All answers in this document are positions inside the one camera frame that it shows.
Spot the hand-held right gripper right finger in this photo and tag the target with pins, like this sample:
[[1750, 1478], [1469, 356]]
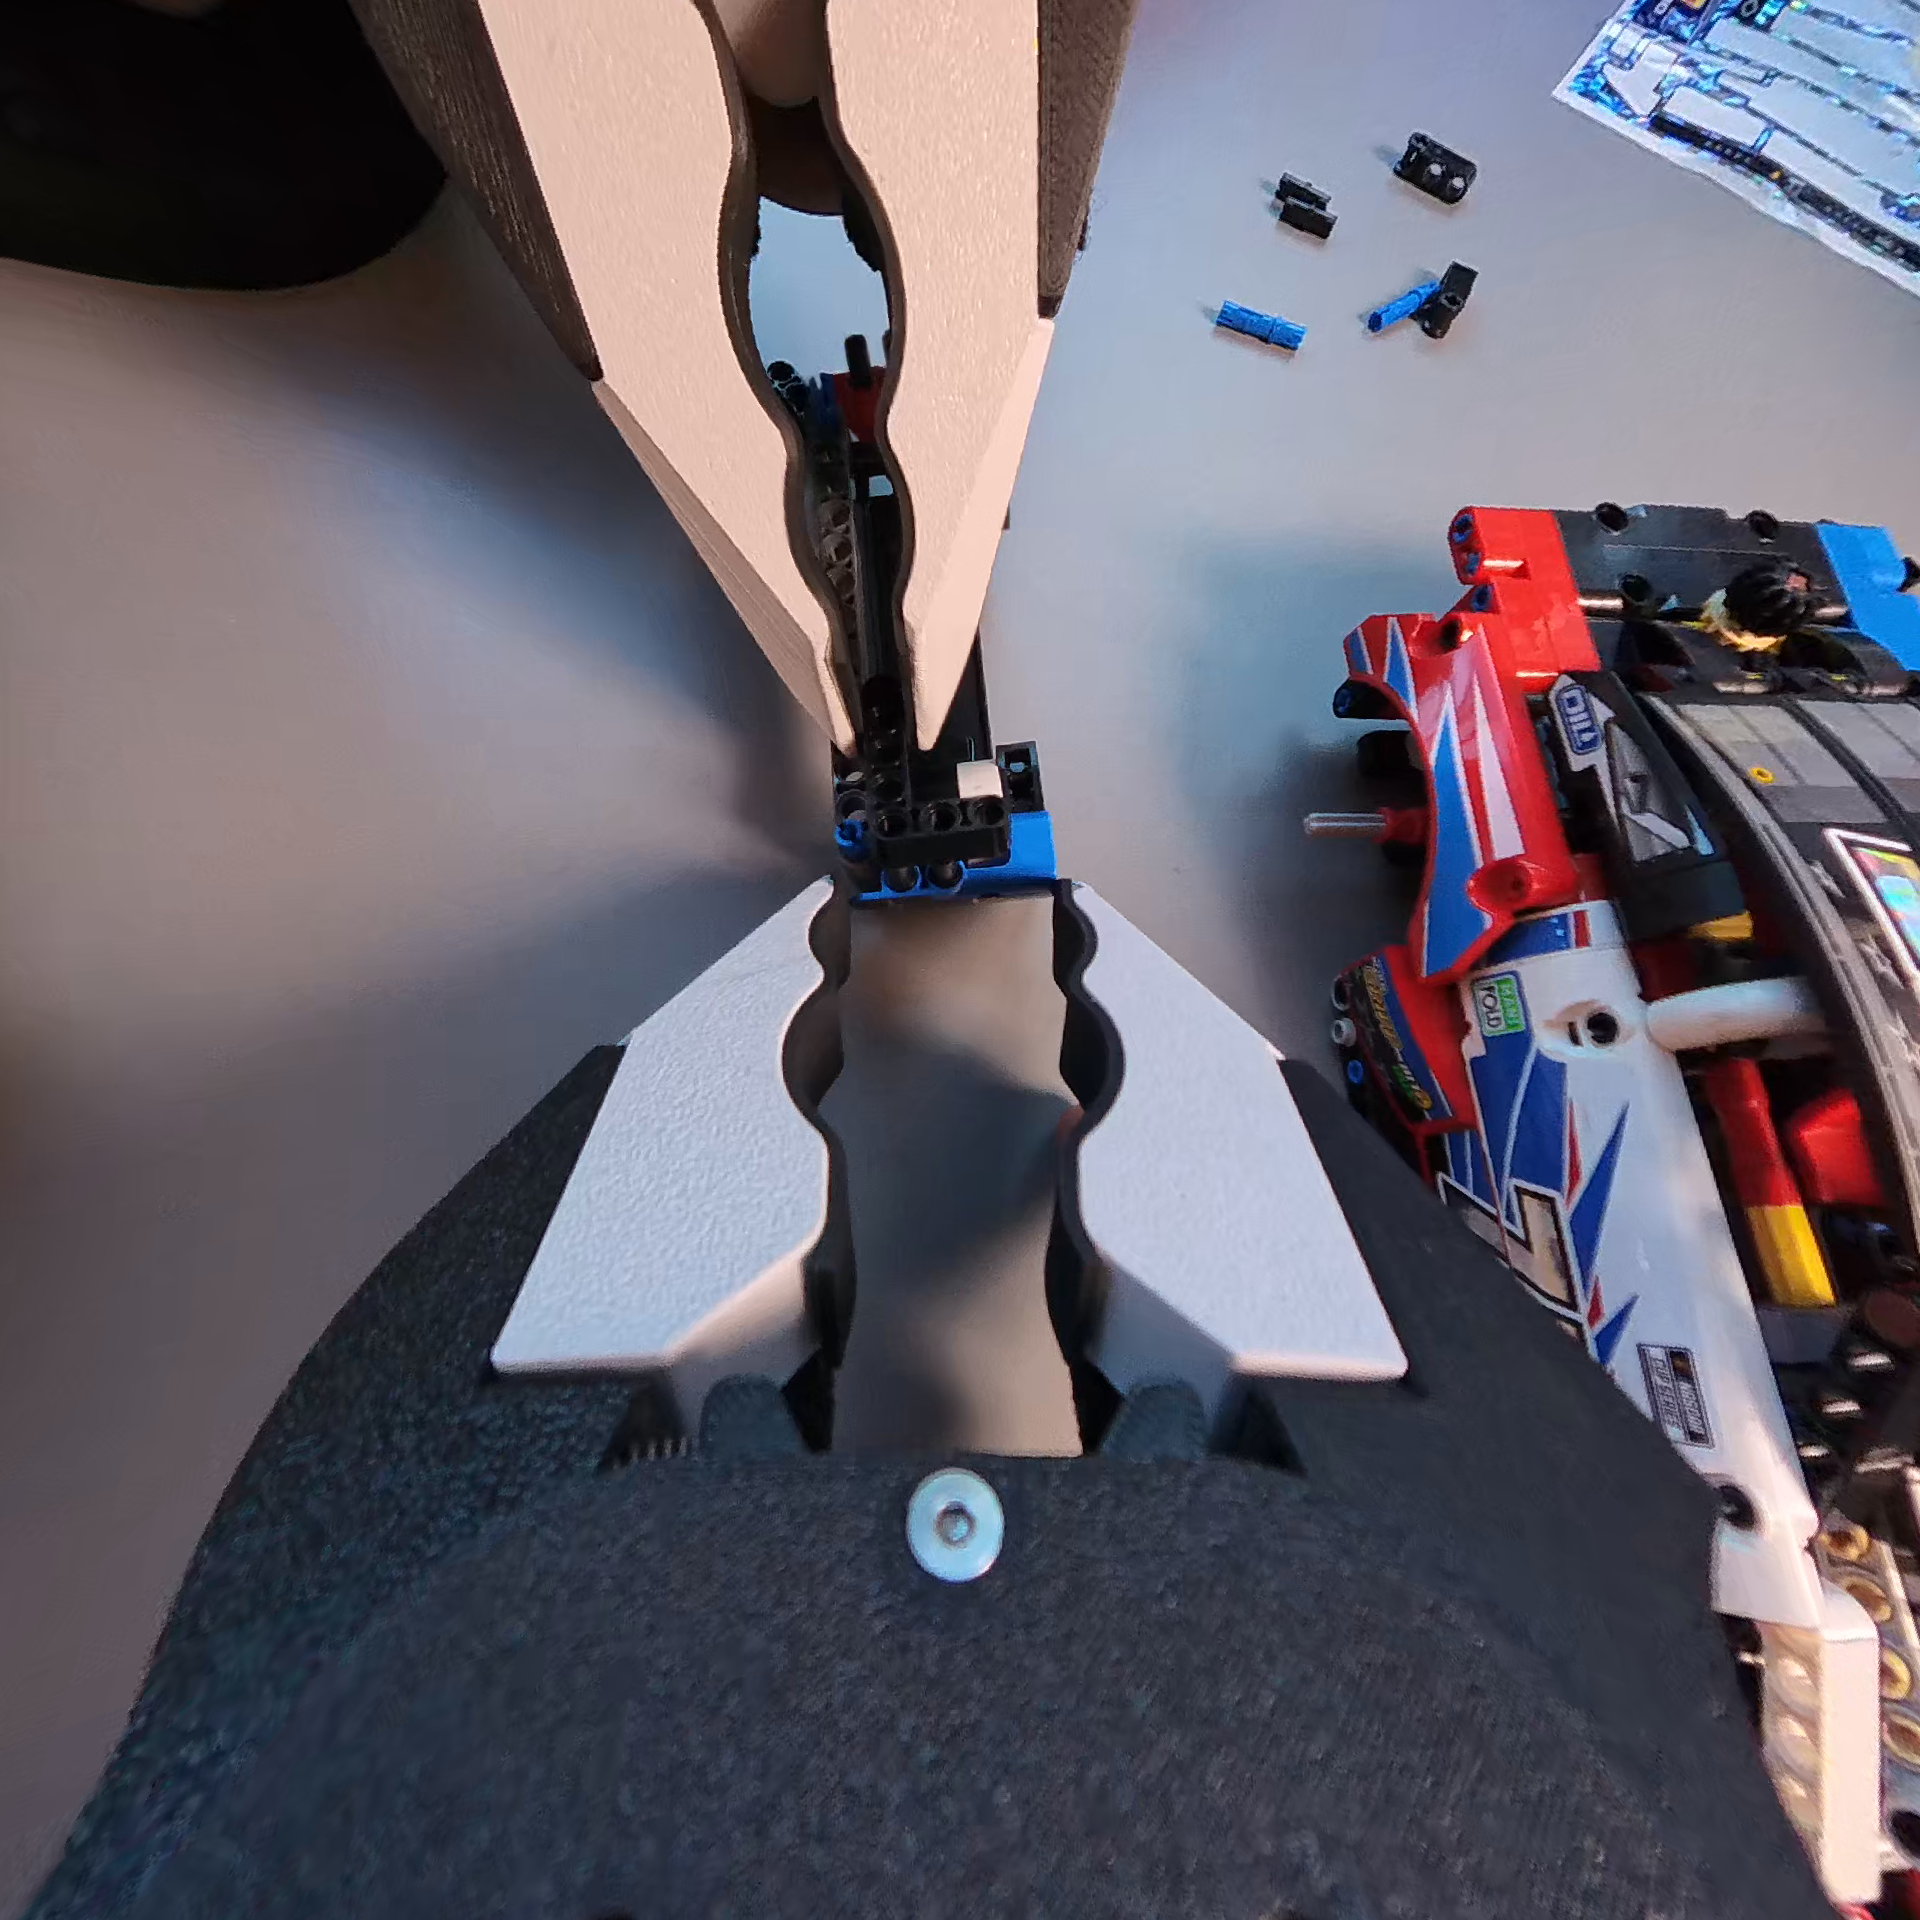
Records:
[[1229, 1217]]

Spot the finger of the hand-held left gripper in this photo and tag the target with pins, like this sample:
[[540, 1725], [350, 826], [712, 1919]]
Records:
[[632, 226], [967, 300]]

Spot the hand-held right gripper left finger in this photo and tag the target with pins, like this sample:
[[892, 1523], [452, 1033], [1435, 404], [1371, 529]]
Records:
[[672, 1198]]

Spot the long black lego chassis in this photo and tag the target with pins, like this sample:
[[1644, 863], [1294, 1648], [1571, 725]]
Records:
[[1035, 863]]

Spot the blue lego pin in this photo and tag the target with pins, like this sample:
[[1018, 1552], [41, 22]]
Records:
[[1259, 323]]

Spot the black lego pins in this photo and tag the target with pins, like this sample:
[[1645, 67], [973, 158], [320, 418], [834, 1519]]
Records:
[[1305, 207]]

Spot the red blue lego race car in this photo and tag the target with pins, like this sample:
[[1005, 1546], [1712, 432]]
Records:
[[1574, 1049]]

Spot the black lego connector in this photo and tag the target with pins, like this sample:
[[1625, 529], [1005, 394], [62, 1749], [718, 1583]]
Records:
[[1435, 168]]

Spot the black connector with blue pin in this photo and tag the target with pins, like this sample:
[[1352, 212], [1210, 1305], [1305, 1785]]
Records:
[[1445, 292]]

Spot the holographic sticker sheet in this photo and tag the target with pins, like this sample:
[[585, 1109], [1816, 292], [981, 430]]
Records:
[[1782, 119]]

